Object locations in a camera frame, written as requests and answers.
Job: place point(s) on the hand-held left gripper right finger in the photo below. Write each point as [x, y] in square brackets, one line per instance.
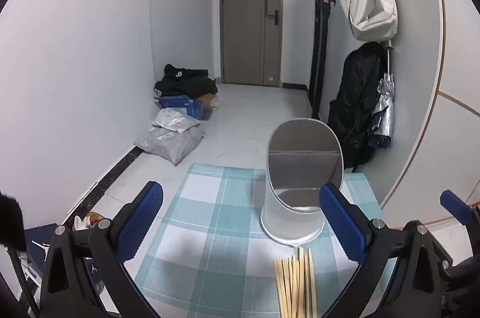
[341, 224]

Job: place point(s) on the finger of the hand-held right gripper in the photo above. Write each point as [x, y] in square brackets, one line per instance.
[453, 203]

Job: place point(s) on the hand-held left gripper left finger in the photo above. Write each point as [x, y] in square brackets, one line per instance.
[138, 222]

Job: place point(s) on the white grey utensil holder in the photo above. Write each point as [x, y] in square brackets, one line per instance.
[285, 224]

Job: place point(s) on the pile of wooden chopsticks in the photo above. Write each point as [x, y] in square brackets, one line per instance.
[294, 288]

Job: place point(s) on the brown crumpled wrapper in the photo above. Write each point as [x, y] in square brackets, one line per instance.
[95, 217]

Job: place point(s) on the white crumpled paper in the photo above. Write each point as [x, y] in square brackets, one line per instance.
[79, 223]

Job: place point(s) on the teal plaid placemat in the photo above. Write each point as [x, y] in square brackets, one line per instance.
[210, 235]

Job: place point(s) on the large grey parcel bag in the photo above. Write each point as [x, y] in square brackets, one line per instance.
[168, 145]

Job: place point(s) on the small grey parcel bag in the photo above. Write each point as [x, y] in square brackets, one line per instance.
[174, 119]

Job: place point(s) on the black hanging jacket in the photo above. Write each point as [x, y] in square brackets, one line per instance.
[356, 108]

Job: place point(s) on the silver folded umbrella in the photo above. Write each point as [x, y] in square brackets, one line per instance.
[384, 108]

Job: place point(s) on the blue cardboard box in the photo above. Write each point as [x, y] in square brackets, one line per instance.
[178, 104]

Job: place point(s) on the white gold-trimmed cabinet panel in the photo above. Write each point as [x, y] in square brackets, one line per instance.
[450, 78]

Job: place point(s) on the black fuzzy object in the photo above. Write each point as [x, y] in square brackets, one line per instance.
[11, 224]

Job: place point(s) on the brown cardboard box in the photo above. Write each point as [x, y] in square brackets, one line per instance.
[210, 101]

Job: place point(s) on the black clothes pile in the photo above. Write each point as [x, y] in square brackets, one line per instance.
[187, 82]

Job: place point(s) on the black side door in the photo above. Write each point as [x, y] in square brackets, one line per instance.
[320, 48]

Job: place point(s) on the grey entrance door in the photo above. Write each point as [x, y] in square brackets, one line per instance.
[243, 40]

